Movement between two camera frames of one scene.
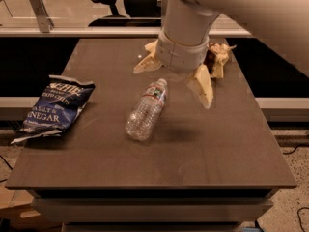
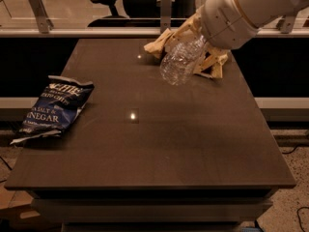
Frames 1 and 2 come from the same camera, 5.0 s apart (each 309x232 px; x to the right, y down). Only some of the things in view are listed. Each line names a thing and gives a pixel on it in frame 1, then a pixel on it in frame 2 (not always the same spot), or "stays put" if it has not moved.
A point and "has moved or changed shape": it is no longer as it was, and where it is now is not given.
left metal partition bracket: [44, 21] stays put
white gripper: [181, 56] -> [225, 20]
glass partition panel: [95, 7] stays put
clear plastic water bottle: [143, 118] has moved or changed shape
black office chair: [141, 5] stays put
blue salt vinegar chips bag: [56, 107] stays put
